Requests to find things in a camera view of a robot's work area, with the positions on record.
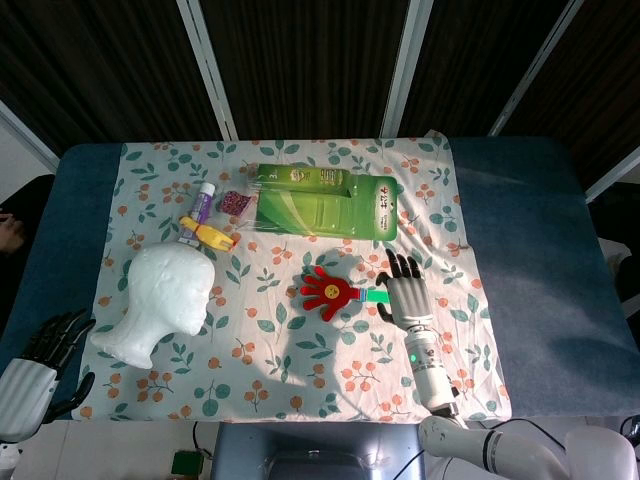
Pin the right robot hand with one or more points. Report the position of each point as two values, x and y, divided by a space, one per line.
409 297

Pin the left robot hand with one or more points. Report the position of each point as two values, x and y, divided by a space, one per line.
35 372

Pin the red hand clapper toy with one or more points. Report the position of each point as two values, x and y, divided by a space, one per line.
332 295

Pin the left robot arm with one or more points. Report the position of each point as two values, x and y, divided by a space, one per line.
7 457

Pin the robot base body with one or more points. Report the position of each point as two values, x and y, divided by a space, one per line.
315 450

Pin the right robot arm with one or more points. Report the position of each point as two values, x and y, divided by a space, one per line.
480 425

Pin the floral tablecloth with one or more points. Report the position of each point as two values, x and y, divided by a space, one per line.
290 280

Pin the green blister pack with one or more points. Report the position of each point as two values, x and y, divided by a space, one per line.
327 205

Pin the blue table mat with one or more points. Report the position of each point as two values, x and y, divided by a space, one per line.
540 280

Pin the person in dark clothes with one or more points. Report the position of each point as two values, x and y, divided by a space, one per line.
15 230

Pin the white foam mannequin head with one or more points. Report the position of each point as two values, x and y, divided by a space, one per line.
162 300

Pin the green circuit board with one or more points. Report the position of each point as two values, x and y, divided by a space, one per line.
187 462

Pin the purple bead bag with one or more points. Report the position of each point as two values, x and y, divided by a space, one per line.
235 202

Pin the yellow plastic toy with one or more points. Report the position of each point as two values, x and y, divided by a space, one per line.
207 235

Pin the purple white tube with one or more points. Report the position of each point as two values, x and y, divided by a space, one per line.
204 202

